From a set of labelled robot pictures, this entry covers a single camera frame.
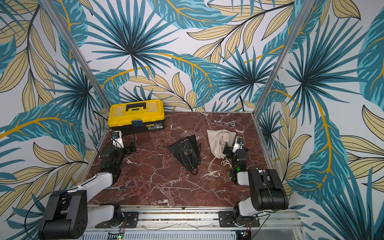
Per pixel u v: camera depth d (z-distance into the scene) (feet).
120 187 2.68
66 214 1.41
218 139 3.12
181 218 2.47
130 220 2.40
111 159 2.14
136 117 3.14
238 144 2.52
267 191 1.49
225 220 2.40
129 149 2.56
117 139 2.40
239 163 2.26
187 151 3.02
